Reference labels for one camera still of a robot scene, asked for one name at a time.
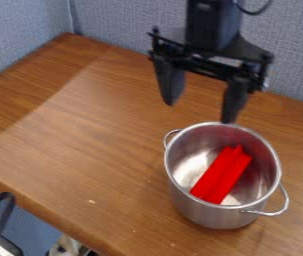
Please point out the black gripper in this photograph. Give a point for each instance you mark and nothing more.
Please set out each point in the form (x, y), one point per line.
(208, 47)

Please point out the red plastic block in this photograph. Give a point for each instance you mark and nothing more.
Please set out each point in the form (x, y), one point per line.
(222, 175)

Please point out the pale object under table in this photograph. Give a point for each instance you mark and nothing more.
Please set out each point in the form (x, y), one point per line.
(70, 247)

